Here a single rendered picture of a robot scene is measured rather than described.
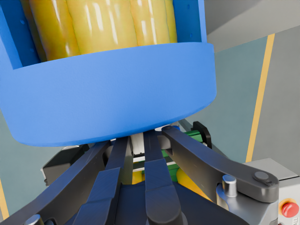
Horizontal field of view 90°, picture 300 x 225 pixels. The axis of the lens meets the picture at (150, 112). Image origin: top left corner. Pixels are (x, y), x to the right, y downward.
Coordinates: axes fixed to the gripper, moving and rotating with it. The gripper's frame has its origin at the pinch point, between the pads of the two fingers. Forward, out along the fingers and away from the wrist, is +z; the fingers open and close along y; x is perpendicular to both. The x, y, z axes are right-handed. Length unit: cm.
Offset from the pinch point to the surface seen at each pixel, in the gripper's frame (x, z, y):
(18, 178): -66, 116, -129
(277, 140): -81, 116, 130
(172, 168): -24.7, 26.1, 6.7
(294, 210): -25.2, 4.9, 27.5
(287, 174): -20.2, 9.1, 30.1
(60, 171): -12.2, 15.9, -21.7
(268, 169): -20.2, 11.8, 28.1
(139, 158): -10.1, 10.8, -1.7
